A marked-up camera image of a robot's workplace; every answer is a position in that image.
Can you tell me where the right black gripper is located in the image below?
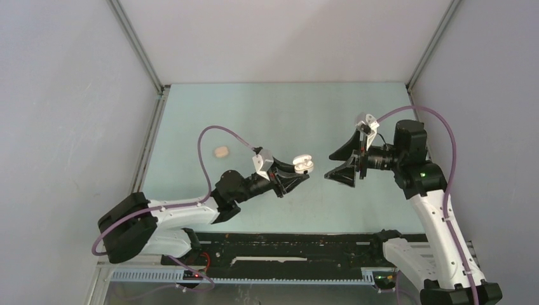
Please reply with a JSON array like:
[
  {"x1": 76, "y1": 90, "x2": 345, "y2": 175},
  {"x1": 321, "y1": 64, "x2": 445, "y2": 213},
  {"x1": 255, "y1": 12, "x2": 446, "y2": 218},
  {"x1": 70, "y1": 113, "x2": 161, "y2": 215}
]
[{"x1": 324, "y1": 128, "x2": 404, "y2": 187}]

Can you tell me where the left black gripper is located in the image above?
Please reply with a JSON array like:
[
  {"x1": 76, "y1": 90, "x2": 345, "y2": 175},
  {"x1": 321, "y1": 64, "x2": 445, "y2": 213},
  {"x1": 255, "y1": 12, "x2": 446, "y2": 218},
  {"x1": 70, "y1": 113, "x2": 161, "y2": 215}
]
[{"x1": 233, "y1": 155, "x2": 308, "y2": 203}]

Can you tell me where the white earbud charging case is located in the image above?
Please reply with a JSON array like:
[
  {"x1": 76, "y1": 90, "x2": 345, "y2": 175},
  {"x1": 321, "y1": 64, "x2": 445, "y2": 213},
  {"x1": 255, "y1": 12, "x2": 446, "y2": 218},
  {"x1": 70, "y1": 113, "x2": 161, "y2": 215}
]
[{"x1": 292, "y1": 154, "x2": 314, "y2": 174}]

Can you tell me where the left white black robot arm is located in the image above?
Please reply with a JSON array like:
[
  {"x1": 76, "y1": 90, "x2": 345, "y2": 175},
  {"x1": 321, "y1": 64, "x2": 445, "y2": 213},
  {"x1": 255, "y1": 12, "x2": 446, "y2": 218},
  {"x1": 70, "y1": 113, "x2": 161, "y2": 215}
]
[{"x1": 98, "y1": 154, "x2": 314, "y2": 265}]

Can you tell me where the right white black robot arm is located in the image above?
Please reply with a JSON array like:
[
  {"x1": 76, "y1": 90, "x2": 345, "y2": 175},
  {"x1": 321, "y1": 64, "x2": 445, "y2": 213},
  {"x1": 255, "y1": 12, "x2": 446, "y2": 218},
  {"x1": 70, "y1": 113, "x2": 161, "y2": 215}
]
[{"x1": 325, "y1": 119, "x2": 503, "y2": 304}]

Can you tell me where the beige earbud charging case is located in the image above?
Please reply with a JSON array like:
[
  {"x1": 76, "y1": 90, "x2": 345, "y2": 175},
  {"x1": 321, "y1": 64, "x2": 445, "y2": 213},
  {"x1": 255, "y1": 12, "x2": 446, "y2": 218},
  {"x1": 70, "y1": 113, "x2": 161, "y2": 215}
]
[{"x1": 214, "y1": 146, "x2": 230, "y2": 158}]

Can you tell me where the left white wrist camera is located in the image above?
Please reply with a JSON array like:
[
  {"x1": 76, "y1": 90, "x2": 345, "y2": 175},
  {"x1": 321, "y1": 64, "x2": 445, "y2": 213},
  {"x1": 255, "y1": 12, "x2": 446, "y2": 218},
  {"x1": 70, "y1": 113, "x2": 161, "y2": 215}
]
[{"x1": 252, "y1": 147, "x2": 274, "y2": 180}]

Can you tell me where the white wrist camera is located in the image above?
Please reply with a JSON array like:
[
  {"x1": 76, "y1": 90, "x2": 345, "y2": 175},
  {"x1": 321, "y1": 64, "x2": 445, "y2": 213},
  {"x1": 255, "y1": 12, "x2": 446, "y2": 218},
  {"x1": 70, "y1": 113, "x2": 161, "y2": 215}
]
[
  {"x1": 355, "y1": 112, "x2": 379, "y2": 151},
  {"x1": 252, "y1": 147, "x2": 274, "y2": 180}
]

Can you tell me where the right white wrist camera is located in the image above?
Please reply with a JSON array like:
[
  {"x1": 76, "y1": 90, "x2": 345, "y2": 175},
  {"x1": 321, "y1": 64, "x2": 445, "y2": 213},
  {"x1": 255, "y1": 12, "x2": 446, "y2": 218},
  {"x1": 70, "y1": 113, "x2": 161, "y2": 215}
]
[{"x1": 355, "y1": 112, "x2": 379, "y2": 151}]

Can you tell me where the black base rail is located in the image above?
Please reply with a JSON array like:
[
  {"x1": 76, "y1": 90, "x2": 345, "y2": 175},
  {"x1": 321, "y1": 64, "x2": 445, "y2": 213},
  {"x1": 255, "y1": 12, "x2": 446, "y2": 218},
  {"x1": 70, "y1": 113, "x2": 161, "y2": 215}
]
[{"x1": 178, "y1": 229, "x2": 426, "y2": 279}]

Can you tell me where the grey cable duct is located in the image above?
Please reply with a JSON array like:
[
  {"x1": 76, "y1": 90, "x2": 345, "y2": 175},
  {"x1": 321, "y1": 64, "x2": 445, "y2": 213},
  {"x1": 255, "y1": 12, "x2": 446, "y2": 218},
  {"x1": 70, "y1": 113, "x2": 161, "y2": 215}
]
[{"x1": 109, "y1": 268, "x2": 393, "y2": 285}]

